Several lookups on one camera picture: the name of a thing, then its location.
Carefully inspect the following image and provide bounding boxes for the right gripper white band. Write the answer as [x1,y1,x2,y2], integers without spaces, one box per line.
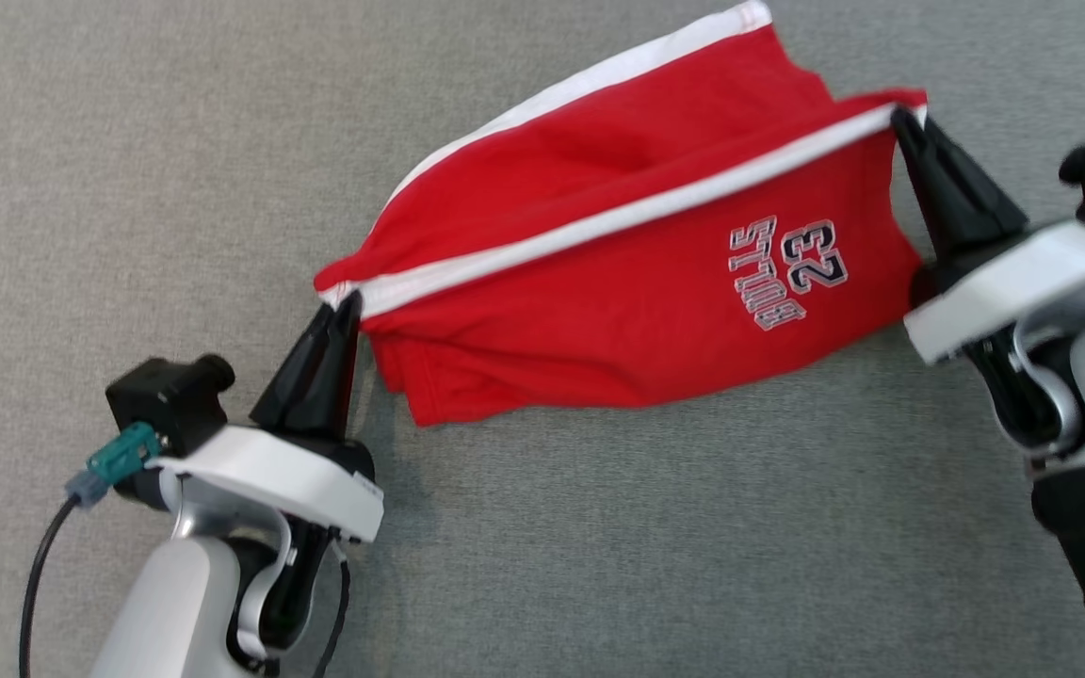
[890,105,1085,367]

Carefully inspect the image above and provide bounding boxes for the left teal plug black cable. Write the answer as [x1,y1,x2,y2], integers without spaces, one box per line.
[19,421,166,678]

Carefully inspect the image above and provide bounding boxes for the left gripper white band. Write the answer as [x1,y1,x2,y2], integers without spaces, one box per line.
[141,291,386,545]

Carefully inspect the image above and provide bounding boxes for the left thin black arm cable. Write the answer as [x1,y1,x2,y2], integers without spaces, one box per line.
[311,541,353,678]

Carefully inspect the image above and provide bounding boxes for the red basketball shorts white stripes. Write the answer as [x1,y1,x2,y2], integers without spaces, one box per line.
[313,0,931,428]

